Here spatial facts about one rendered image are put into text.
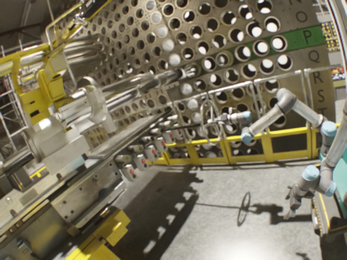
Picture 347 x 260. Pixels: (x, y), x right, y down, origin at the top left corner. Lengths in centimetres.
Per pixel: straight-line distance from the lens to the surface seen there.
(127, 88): 157
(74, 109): 125
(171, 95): 291
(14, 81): 179
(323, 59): 274
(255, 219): 165
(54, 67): 110
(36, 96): 142
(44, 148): 144
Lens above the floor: 134
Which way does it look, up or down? 17 degrees down
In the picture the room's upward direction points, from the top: 23 degrees counter-clockwise
